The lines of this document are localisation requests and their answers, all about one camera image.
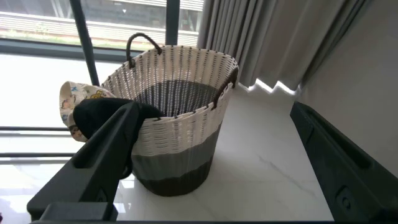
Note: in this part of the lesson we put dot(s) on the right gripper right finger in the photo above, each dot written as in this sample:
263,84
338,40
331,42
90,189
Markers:
373,193

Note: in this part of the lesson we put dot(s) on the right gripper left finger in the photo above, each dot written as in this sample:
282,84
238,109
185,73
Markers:
77,186

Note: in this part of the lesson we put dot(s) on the black garment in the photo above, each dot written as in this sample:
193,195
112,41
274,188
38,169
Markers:
93,115

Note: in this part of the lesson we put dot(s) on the white laundry basket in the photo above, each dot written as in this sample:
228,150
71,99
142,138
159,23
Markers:
174,137

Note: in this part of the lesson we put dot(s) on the cream printed garment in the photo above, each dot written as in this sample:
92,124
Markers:
74,93

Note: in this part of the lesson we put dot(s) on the window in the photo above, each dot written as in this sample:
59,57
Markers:
37,25

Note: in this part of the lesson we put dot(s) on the beige curtain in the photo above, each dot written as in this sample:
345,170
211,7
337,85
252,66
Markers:
273,37

